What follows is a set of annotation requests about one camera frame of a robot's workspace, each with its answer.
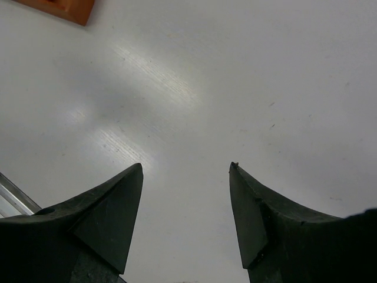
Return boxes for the aluminium front rail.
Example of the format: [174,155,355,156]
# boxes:
[0,173,41,218]

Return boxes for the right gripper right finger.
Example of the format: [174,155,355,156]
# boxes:
[229,163,376,282]

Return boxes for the orange compartment tray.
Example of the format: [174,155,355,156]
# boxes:
[15,0,95,26]

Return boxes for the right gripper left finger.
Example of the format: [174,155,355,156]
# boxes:
[1,163,143,282]

